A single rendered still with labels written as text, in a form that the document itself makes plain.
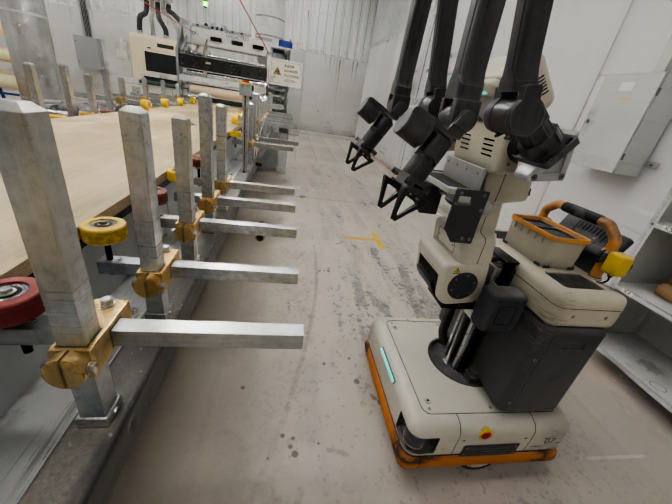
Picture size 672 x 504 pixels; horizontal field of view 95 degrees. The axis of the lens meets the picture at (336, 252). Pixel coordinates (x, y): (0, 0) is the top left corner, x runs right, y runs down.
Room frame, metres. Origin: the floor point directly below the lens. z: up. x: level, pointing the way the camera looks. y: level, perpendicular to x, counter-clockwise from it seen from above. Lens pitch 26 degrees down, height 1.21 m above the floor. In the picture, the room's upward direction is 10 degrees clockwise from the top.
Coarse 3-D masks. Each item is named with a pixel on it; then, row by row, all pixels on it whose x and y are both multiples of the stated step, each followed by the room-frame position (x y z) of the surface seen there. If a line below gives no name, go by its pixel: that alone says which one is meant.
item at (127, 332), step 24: (0, 336) 0.31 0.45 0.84; (24, 336) 0.31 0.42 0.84; (48, 336) 0.32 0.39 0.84; (120, 336) 0.34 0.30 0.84; (144, 336) 0.34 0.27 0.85; (168, 336) 0.35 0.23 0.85; (192, 336) 0.36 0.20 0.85; (216, 336) 0.37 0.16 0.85; (240, 336) 0.37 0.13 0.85; (264, 336) 0.38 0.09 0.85; (288, 336) 0.39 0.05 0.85
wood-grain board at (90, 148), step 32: (64, 128) 1.45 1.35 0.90; (96, 128) 1.58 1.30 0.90; (160, 128) 1.90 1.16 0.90; (192, 128) 2.11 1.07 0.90; (64, 160) 0.97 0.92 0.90; (96, 160) 1.03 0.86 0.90; (160, 160) 1.17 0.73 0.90; (0, 192) 0.65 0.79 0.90; (96, 192) 0.74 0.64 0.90; (128, 192) 0.78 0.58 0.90; (0, 224) 0.51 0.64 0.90; (0, 256) 0.41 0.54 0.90
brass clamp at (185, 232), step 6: (198, 210) 0.88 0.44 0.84; (198, 216) 0.84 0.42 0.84; (204, 216) 0.89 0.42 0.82; (180, 222) 0.77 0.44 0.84; (198, 222) 0.82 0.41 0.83; (180, 228) 0.75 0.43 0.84; (186, 228) 0.75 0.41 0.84; (192, 228) 0.77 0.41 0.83; (198, 228) 0.81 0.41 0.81; (174, 234) 0.75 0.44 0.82; (180, 234) 0.75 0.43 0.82; (186, 234) 0.75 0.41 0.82; (192, 234) 0.76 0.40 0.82; (198, 234) 0.81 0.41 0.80; (180, 240) 0.75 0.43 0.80; (186, 240) 0.75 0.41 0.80
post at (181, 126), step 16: (176, 128) 0.78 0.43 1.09; (176, 144) 0.78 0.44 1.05; (176, 160) 0.78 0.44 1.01; (192, 160) 0.82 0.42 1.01; (176, 176) 0.78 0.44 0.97; (192, 176) 0.81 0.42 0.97; (192, 192) 0.80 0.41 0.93; (192, 208) 0.79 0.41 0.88; (192, 240) 0.78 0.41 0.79; (192, 256) 0.78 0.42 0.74
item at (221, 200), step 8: (176, 192) 1.05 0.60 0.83; (176, 200) 1.04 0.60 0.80; (224, 200) 1.08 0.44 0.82; (232, 200) 1.08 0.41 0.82; (240, 200) 1.09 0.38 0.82; (248, 200) 1.10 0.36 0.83; (256, 200) 1.11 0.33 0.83; (264, 200) 1.13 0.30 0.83; (256, 208) 1.10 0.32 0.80; (264, 208) 1.10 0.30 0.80; (272, 208) 1.11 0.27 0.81; (280, 208) 1.12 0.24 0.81; (288, 208) 1.12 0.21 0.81
